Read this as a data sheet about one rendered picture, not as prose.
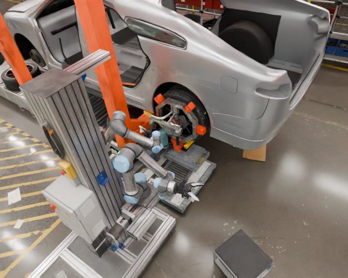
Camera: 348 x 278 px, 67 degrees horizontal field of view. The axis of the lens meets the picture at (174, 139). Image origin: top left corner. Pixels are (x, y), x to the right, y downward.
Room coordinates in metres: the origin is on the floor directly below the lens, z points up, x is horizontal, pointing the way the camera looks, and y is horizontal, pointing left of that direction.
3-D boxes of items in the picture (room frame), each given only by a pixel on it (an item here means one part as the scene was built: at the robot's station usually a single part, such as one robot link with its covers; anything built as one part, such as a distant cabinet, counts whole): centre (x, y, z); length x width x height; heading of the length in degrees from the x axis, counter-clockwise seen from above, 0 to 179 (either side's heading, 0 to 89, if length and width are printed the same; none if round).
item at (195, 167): (2.46, -0.15, 0.13); 0.50 x 0.36 x 0.10; 52
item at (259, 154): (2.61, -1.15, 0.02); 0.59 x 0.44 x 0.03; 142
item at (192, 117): (2.32, -0.05, 0.85); 0.54 x 0.07 x 0.54; 52
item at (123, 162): (1.28, 0.37, 1.19); 0.15 x 0.12 x 0.55; 157
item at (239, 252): (0.98, -0.53, 0.17); 0.43 x 0.36 x 0.34; 32
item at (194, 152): (2.46, -0.15, 0.32); 0.40 x 0.30 x 0.28; 52
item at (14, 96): (4.54, 2.66, 0.19); 1.00 x 0.86 x 0.39; 52
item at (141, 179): (1.40, 0.32, 0.98); 0.13 x 0.12 x 0.14; 157
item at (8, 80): (4.60, 2.74, 0.39); 0.66 x 0.66 x 0.24
